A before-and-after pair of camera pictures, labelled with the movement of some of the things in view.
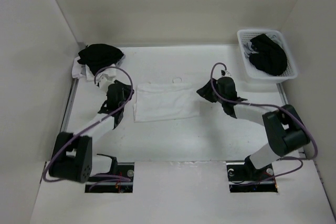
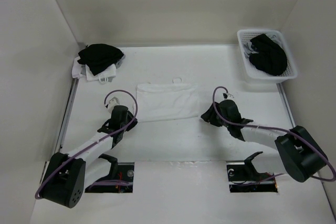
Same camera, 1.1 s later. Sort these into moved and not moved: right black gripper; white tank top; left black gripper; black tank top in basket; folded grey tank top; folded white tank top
Moved: right black gripper; left black gripper
Not moved: folded grey tank top; black tank top in basket; white tank top; folded white tank top
